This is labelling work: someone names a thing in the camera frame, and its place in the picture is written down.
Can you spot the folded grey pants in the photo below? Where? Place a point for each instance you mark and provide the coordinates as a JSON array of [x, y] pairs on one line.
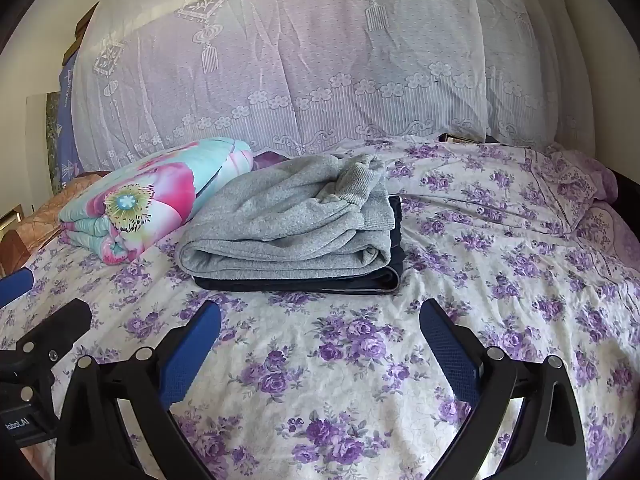
[[280, 220]]

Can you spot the dark wooden board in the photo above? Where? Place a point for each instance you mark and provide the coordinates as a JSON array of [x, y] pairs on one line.
[[460, 138]]

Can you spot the folded dark navy pants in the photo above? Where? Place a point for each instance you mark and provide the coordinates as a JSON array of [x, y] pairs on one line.
[[300, 285]]

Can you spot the purple floral pillow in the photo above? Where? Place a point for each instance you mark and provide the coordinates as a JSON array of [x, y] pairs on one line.
[[565, 185]]

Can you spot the white lace cover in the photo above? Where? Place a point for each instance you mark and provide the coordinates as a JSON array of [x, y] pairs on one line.
[[325, 35]]

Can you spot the folded teal pink floral quilt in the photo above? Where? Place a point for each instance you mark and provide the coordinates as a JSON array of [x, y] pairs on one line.
[[150, 195]]

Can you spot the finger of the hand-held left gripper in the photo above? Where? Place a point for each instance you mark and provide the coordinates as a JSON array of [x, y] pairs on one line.
[[15, 285], [62, 322]]

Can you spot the blue patterned cloth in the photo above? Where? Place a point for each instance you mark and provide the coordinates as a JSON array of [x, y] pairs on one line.
[[67, 120]]

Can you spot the orange brown pillow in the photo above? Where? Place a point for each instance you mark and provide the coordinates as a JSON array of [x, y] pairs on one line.
[[40, 220]]

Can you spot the purple floral bedsheet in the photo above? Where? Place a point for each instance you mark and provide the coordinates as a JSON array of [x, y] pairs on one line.
[[325, 385]]

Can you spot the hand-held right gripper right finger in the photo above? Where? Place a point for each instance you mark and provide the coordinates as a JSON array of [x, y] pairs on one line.
[[450, 355]]

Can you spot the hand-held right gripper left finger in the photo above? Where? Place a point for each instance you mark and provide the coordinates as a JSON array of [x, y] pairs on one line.
[[192, 350]]

